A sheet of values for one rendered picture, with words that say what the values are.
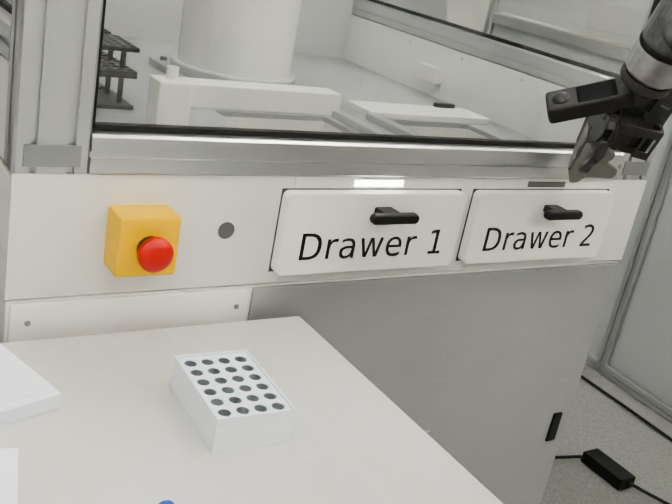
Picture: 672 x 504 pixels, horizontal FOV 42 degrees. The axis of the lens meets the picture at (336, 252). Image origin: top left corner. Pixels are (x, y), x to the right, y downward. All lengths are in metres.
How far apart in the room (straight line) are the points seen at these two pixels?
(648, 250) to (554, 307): 1.49
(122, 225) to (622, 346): 2.32
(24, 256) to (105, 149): 0.14
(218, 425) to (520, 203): 0.65
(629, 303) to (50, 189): 2.34
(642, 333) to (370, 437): 2.16
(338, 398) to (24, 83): 0.47
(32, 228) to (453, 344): 0.69
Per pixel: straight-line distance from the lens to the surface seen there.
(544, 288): 1.47
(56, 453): 0.84
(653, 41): 1.19
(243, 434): 0.86
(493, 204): 1.29
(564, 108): 1.24
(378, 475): 0.87
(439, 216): 1.23
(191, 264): 1.07
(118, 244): 0.98
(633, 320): 3.04
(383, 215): 1.12
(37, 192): 0.98
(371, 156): 1.14
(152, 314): 1.08
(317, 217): 1.11
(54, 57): 0.94
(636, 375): 3.05
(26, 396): 0.89
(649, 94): 1.23
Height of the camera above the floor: 1.24
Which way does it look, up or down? 20 degrees down
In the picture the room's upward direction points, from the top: 11 degrees clockwise
